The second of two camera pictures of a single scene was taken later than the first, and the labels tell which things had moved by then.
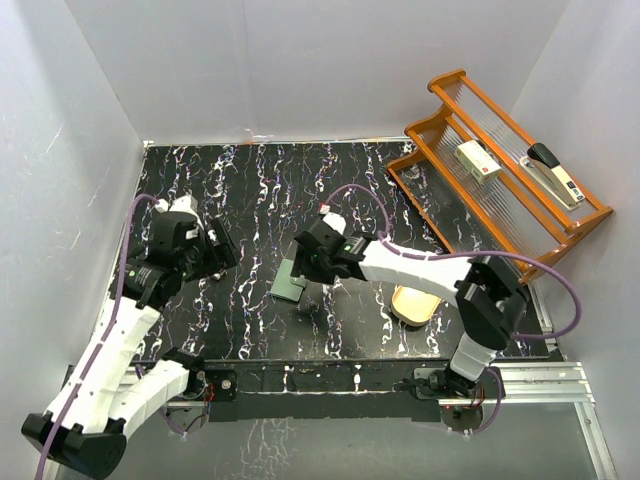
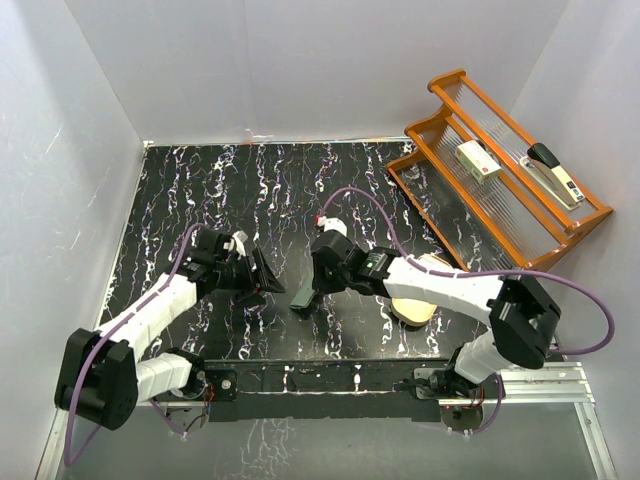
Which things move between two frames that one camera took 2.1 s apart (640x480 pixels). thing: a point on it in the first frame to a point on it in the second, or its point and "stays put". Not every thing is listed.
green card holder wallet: (285, 286) to (303, 297)
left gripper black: (221, 256) to (249, 295)
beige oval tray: (412, 306) stays put
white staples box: (475, 158) stays put
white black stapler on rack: (541, 161) stays put
